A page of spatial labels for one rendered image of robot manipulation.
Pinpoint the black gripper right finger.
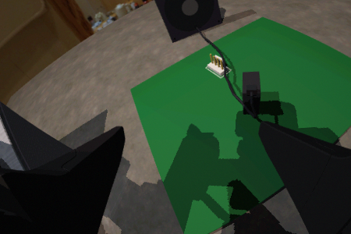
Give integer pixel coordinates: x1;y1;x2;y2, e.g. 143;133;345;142
259;121;351;234

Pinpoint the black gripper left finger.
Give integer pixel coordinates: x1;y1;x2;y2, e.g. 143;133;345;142
0;126;126;234

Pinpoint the black square computer fan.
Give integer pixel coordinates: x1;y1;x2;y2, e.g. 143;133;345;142
154;0;222;43

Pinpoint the black cable with plug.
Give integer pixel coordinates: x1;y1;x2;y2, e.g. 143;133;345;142
197;27;261;119

